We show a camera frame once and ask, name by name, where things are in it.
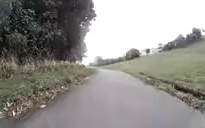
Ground row of distant trees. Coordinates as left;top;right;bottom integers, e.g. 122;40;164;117
89;27;205;67

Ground grey asphalt path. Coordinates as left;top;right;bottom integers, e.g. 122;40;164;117
0;66;205;128

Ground dense wood of trees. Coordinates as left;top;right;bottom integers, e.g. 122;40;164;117
0;0;98;65

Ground green grass slope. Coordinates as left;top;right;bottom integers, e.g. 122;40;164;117
99;39;205;114

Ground grass verge with dry leaves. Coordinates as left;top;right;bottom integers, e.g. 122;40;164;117
0;56;98;123

